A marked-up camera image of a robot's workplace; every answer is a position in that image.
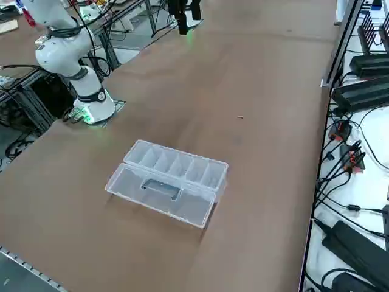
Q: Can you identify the transparent plastic compartment box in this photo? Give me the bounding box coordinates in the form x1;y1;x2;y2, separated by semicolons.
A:
104;139;229;229

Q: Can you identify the black metal stand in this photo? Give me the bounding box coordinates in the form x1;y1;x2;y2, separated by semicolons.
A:
145;0;180;39

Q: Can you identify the white device with green light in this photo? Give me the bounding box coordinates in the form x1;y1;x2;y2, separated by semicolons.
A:
80;3;102;22

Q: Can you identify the red white tag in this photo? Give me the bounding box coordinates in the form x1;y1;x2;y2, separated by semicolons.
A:
22;5;39;30

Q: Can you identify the black slotted rack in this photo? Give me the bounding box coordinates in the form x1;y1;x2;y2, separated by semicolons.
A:
357;13;379;56

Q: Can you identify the black power supply brick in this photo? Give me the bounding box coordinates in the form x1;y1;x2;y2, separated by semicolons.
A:
332;75;389;112
349;53;389;78

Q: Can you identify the orange black connector block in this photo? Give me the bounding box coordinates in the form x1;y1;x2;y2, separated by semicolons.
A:
329;119;353;142
339;142;366;175

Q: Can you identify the black power adapter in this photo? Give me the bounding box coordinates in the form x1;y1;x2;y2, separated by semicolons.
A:
321;220;389;287
330;271;379;292

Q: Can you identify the grey aluminium edge strip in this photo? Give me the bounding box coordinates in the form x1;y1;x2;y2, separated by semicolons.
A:
0;245;69;292

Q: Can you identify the aluminium profile rail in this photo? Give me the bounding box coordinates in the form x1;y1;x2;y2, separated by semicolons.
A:
320;0;365;89

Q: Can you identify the black aluminium frame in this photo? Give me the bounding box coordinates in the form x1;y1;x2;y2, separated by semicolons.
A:
0;65;78;134

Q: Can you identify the black cable with ferrite bead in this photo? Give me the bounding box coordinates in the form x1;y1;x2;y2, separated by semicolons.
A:
314;199;389;214

